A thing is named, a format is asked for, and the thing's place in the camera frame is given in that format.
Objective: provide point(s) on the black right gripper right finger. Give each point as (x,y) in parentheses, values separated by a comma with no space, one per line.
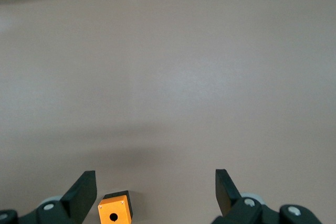
(228,197)

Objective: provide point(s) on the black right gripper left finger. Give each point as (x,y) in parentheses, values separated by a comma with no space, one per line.
(78,197)

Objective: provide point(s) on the orange button enclosure box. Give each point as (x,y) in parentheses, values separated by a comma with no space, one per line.
(105,209)

